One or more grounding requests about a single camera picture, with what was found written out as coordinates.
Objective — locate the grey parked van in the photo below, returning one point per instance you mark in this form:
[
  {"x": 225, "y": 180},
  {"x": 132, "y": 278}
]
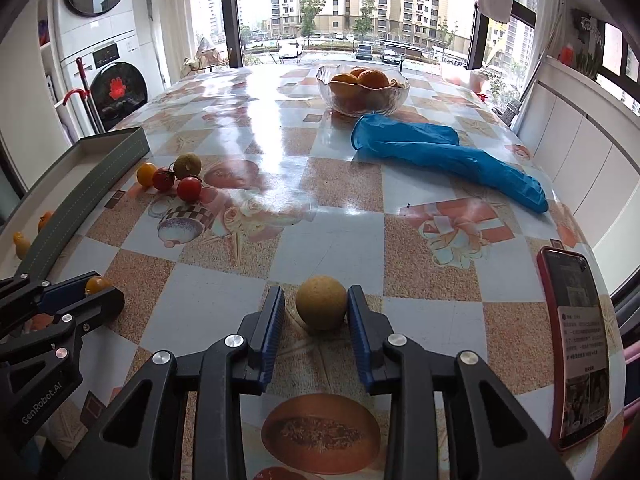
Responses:
[{"x": 364, "y": 52}]

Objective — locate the clear glass bowl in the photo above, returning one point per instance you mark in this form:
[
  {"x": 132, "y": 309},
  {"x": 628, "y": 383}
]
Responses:
[{"x": 350, "y": 105}]

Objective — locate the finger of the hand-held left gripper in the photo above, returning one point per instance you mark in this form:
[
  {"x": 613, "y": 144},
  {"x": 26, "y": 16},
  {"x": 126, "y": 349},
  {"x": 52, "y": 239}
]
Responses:
[
  {"x": 100, "y": 305},
  {"x": 60, "y": 295}
]

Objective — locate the white parked car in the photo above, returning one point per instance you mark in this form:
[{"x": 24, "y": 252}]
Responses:
[{"x": 290, "y": 50}]

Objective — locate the orange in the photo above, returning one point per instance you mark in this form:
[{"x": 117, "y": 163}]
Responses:
[
  {"x": 373, "y": 79},
  {"x": 344, "y": 84},
  {"x": 359, "y": 71}
]

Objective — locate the small red counter item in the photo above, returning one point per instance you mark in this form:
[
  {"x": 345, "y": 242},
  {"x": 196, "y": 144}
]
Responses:
[{"x": 566, "y": 55}]

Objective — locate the green potted plant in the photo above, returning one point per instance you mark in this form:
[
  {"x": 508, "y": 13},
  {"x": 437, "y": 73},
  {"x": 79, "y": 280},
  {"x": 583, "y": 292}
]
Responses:
[{"x": 587, "y": 65}]

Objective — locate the blue rubber glove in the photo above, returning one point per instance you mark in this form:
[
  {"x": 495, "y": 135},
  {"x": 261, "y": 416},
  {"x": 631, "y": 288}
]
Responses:
[
  {"x": 500, "y": 175},
  {"x": 400, "y": 130}
]

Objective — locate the orange cherry tomato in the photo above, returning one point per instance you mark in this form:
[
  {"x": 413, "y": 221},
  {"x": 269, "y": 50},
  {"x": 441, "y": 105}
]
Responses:
[{"x": 45, "y": 222}]

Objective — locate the shallow white tray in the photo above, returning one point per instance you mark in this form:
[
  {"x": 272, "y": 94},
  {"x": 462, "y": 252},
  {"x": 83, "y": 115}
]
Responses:
[{"x": 100, "y": 177}]

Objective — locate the yellow cherry tomato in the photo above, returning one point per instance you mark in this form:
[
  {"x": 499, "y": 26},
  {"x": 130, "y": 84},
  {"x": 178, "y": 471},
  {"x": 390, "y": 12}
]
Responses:
[
  {"x": 21, "y": 246},
  {"x": 146, "y": 174},
  {"x": 98, "y": 284}
]

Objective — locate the white wall cabinet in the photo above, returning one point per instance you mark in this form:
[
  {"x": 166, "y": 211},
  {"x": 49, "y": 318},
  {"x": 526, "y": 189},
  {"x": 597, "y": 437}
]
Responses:
[{"x": 575, "y": 160}]

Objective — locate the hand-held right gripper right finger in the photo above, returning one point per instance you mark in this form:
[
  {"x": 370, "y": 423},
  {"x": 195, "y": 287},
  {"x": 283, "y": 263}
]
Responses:
[{"x": 357, "y": 335}]

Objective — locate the red flat item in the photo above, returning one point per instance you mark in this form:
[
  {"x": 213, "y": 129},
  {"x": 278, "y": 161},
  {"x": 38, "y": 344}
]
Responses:
[{"x": 484, "y": 96}]

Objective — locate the dark parked car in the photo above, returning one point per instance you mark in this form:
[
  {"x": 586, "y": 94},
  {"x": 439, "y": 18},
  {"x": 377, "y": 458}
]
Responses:
[{"x": 390, "y": 56}]

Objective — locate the tan round longan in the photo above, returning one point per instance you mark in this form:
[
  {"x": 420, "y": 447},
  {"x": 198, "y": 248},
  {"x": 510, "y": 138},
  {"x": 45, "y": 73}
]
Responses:
[
  {"x": 320, "y": 302},
  {"x": 187, "y": 165}
]

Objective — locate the white crumpled cloth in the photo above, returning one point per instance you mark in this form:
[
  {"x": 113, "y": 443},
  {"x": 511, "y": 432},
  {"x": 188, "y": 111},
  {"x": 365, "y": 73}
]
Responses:
[{"x": 205, "y": 47}]

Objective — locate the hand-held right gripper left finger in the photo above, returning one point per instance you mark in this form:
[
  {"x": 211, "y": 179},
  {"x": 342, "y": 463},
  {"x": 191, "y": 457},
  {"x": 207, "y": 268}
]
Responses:
[{"x": 270, "y": 335}]

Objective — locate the dark wall decoration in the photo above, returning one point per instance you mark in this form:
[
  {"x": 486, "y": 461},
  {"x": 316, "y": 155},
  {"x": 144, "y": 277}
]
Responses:
[{"x": 587, "y": 27}]

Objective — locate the smartphone with red case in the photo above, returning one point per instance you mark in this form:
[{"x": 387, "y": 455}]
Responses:
[{"x": 575, "y": 285}]

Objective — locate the red cherry tomato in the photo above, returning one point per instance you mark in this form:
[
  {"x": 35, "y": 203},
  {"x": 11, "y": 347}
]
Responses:
[
  {"x": 162, "y": 180},
  {"x": 189, "y": 190}
]

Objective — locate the white washing machine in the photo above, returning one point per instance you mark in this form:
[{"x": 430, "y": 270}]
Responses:
[{"x": 117, "y": 105}]

